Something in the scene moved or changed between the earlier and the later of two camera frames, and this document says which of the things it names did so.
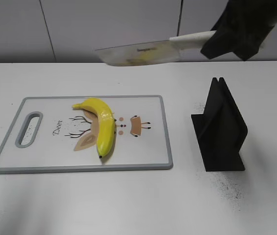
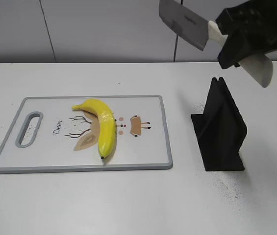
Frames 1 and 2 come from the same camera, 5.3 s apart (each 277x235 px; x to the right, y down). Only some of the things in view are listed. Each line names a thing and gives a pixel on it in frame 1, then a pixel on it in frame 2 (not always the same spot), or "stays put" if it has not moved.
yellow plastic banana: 106,124 stays put
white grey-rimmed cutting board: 47,134 stays put
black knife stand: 220,131 stays put
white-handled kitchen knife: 155,52 -> 185,18
